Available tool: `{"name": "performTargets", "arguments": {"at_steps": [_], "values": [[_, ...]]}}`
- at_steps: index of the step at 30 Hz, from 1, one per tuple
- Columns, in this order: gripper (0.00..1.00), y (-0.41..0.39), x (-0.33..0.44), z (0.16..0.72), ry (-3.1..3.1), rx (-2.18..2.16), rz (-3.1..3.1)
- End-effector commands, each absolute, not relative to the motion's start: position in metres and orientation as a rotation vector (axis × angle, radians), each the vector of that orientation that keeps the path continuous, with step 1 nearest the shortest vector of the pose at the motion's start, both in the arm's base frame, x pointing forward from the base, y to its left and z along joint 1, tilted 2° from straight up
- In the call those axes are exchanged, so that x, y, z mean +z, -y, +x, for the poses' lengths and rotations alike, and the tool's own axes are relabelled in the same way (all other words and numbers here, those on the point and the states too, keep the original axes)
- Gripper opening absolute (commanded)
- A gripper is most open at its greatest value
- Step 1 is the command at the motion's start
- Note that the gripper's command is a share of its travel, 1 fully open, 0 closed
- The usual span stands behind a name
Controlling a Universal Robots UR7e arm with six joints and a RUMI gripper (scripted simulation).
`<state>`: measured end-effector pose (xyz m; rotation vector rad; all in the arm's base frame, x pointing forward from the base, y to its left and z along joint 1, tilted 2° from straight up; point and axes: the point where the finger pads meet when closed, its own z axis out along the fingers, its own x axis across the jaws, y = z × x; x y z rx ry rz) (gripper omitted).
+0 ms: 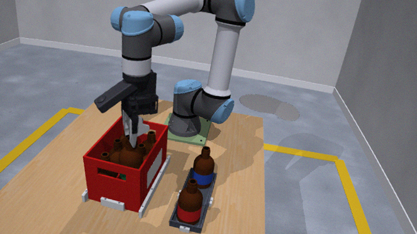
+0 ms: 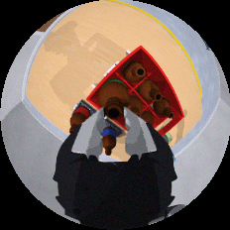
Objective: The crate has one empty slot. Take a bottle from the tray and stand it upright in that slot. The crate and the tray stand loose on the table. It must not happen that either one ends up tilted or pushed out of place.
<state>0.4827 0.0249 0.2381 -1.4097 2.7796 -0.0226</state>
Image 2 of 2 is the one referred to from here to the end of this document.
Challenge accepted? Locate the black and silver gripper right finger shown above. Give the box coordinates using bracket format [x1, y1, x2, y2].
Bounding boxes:
[123, 107, 177, 181]

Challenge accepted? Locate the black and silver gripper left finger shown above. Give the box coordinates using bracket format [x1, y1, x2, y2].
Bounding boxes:
[53, 107, 106, 182]

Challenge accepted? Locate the red plastic crate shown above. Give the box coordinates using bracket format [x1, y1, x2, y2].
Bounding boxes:
[86, 46, 184, 136]

